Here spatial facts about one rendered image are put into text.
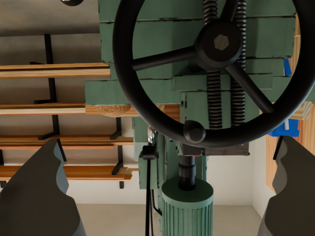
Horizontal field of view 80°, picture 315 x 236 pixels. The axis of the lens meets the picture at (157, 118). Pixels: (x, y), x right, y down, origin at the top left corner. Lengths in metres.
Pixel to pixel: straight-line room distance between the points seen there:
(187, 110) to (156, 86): 0.12
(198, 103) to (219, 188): 3.03
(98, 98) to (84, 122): 2.72
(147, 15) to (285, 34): 0.31
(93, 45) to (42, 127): 1.53
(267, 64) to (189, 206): 0.44
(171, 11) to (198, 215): 0.56
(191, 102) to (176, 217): 0.41
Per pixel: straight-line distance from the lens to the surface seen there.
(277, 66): 0.52
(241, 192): 3.49
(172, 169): 0.76
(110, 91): 0.47
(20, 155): 3.88
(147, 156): 0.78
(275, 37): 0.53
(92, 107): 0.65
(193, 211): 0.65
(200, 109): 0.37
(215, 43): 0.27
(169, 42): 0.47
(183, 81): 0.36
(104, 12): 0.50
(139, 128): 0.79
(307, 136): 2.03
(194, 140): 0.22
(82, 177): 2.87
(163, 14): 0.48
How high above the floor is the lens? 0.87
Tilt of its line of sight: 8 degrees up
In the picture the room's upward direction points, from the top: 179 degrees clockwise
